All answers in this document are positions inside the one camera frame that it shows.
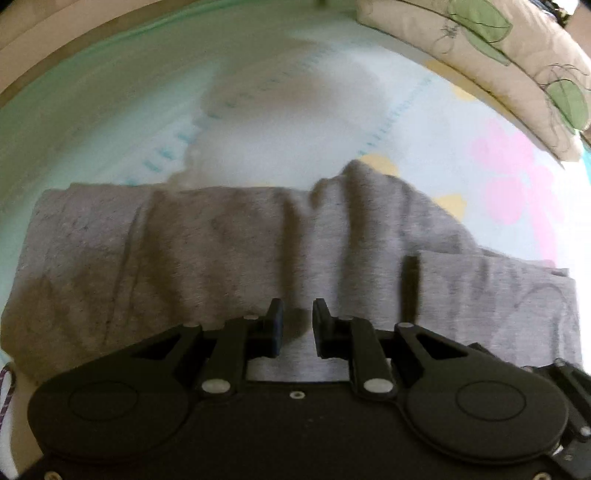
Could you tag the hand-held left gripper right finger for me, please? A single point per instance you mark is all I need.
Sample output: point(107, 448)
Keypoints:
point(319, 328)

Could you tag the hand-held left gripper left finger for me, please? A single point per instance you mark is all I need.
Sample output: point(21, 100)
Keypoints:
point(276, 328)

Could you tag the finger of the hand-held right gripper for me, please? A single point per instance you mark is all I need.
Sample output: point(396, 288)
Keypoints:
point(575, 397)

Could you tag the grey pants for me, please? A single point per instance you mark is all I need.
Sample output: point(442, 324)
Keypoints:
point(207, 254)

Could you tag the bed with pastel patterned sheet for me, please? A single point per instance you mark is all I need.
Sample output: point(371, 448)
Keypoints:
point(323, 92)

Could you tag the folded cream quilt leaf print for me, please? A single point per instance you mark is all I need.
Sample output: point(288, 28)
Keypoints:
point(508, 50)

